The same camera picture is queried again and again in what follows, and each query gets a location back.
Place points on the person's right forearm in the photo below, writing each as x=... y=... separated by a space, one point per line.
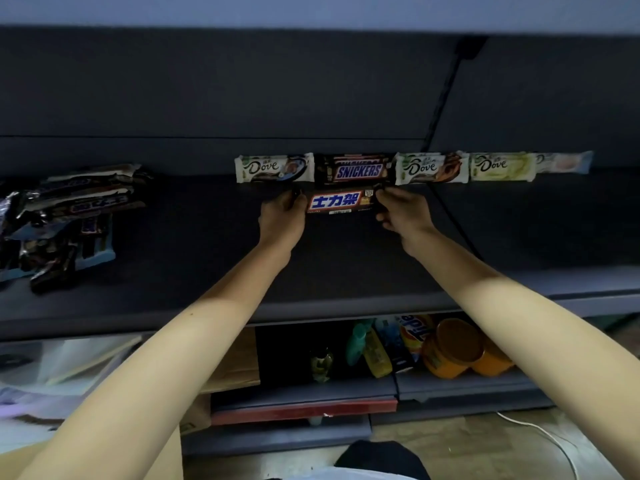
x=550 y=324

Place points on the person's black trousers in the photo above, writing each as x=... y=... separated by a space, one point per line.
x=382 y=462

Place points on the Dove bar light blue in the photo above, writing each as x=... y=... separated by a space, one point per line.
x=565 y=162

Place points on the pile of mixed chocolate bars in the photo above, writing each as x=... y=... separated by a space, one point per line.
x=65 y=219

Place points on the dark blue carton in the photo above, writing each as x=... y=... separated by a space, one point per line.
x=397 y=349

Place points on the Dove bar brown hazelnut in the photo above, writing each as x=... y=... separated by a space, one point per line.
x=430 y=168

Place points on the yellow plastic bottle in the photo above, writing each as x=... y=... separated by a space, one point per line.
x=377 y=357

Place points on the orange plastic tub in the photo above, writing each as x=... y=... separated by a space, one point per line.
x=452 y=349
x=495 y=362

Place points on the person's right hand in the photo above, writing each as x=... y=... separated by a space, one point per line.
x=407 y=217

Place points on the Dove bar yellow green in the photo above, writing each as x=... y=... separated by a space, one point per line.
x=500 y=167

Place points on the dark grey metal shelf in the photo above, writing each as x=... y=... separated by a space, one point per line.
x=350 y=84

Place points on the person's left hand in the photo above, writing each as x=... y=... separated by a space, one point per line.
x=282 y=224

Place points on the teal plastic bottle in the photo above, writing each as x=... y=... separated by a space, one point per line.
x=357 y=342

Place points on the Dove bar blue white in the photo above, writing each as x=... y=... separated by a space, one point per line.
x=272 y=168

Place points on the cardboard box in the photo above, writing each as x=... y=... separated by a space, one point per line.
x=195 y=419

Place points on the orange blue detergent bag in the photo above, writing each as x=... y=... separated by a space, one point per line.
x=417 y=334

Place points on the person's left forearm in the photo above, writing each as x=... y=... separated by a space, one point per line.
x=140 y=389

